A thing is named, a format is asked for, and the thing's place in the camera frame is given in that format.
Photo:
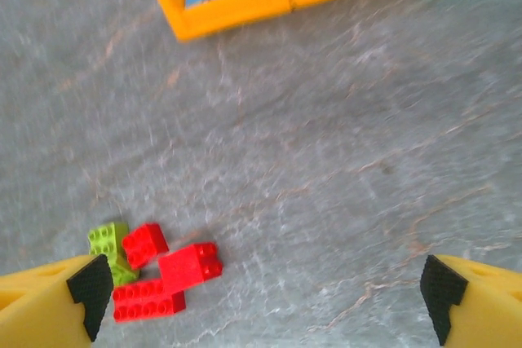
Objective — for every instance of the long red lego brick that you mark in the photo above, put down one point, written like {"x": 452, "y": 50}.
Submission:
{"x": 147, "y": 302}

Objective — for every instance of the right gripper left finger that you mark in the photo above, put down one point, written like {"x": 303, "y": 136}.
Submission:
{"x": 41, "y": 307}

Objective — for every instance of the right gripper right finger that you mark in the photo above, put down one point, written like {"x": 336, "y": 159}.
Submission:
{"x": 485, "y": 307}

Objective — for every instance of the green lego brick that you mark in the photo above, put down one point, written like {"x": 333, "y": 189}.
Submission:
{"x": 107, "y": 238}

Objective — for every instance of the small red lego brick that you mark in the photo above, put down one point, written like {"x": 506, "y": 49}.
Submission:
{"x": 144, "y": 244}

